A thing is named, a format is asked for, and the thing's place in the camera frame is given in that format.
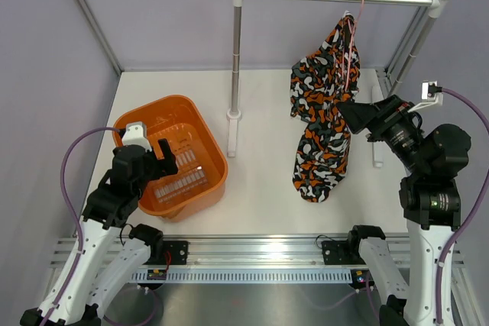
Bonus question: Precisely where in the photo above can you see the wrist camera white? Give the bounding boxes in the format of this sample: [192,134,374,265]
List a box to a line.
[408,81,443,113]
[121,121,152,151]

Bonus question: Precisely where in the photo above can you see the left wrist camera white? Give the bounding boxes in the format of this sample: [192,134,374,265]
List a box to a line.
[121,121,152,151]

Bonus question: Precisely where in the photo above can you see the white slotted cable duct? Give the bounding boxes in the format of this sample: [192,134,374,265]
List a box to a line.
[128,268,353,284]

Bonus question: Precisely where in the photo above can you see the orange plastic basket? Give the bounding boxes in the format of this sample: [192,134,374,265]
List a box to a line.
[114,95,228,222]

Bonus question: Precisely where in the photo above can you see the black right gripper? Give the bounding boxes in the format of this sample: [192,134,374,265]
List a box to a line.
[337,94,429,175]

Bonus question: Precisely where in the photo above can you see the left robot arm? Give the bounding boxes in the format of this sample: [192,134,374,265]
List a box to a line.
[20,139,178,325]

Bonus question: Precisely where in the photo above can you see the white clothes rack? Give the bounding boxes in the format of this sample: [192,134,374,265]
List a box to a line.
[227,0,451,158]

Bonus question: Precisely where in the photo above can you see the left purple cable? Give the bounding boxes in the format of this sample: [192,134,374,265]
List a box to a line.
[37,126,123,326]

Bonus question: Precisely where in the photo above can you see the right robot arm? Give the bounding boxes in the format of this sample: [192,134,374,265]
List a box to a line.
[338,95,471,325]

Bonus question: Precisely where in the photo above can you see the orange camouflage shorts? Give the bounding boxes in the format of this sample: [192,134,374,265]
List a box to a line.
[290,11,361,203]

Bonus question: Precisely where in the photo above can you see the aluminium mounting rail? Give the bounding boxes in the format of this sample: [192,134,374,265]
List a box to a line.
[49,234,465,270]

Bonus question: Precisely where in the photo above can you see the pink wire hanger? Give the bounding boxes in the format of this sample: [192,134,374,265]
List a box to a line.
[342,0,365,92]

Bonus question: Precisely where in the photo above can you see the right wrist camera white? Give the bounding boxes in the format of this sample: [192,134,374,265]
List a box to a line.
[408,81,443,113]

